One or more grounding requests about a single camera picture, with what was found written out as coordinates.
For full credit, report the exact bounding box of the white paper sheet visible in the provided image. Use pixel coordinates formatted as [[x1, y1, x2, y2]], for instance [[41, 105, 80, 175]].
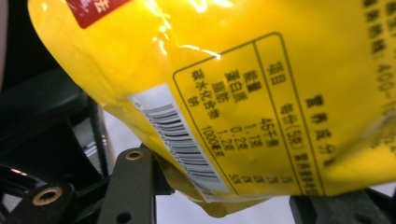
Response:
[[102, 110, 396, 224]]

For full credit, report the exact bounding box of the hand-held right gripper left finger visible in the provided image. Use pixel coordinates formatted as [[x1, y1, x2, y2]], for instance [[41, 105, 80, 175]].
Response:
[[96, 146, 157, 224]]

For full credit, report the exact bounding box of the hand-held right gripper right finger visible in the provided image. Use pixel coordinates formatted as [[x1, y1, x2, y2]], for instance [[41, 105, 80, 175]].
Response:
[[289, 189, 396, 224]]

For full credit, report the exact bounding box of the yellow spout pouch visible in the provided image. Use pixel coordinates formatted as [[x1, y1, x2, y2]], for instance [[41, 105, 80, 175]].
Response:
[[27, 0, 396, 218]]

